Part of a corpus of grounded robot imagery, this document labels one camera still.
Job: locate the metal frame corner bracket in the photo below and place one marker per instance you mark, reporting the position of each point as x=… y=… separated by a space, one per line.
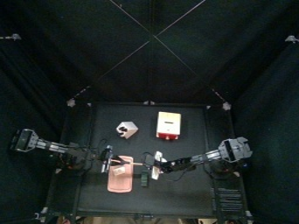
x=15 y=37
x=226 y=106
x=71 y=102
x=291 y=38

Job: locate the pink wooden cutting board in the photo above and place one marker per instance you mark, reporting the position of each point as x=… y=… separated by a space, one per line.
x=119 y=183

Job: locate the white rectangular block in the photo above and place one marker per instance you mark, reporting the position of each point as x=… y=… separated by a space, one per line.
x=119 y=171

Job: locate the red wooden toy toaster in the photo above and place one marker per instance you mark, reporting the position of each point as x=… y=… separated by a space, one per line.
x=168 y=124

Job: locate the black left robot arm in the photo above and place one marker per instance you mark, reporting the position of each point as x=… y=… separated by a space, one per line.
x=53 y=145

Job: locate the cream wooden knife block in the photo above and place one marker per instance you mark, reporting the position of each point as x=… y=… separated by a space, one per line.
x=127 y=129

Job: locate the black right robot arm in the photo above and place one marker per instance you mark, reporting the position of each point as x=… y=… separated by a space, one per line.
x=218 y=153

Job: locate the white text warning label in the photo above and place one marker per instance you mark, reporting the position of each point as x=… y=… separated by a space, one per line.
x=230 y=201

